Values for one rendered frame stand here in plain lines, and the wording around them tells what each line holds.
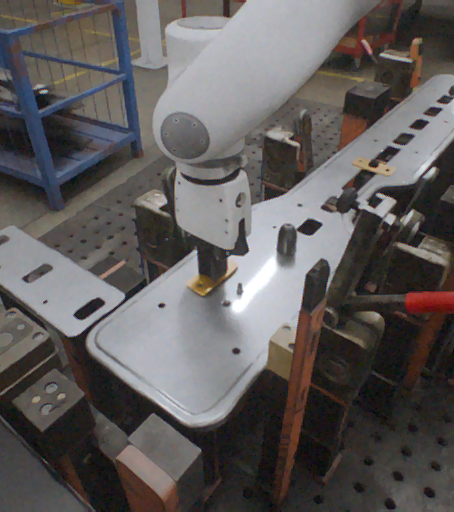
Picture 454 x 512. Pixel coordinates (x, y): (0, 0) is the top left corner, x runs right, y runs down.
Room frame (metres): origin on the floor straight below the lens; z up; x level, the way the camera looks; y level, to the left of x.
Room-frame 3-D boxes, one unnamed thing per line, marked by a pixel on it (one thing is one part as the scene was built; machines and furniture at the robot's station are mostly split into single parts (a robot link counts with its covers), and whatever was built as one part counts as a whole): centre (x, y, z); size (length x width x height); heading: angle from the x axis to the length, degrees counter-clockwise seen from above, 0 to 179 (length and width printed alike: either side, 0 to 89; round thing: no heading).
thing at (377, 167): (0.84, -0.30, 1.01); 0.08 x 0.04 x 0.01; 51
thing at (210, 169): (0.50, 0.02, 1.20); 0.09 x 0.08 x 0.03; 52
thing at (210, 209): (0.50, 0.02, 1.14); 0.10 x 0.07 x 0.11; 52
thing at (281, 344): (0.33, -0.07, 0.88); 0.04 x 0.04 x 0.36; 52
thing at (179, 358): (0.86, -0.31, 1.00); 1.38 x 0.22 x 0.02; 142
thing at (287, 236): (0.57, -0.10, 1.02); 0.03 x 0.03 x 0.07
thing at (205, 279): (0.50, 0.02, 1.01); 0.08 x 0.04 x 0.01; 142
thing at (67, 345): (0.47, 0.23, 0.84); 0.11 x 0.06 x 0.29; 52
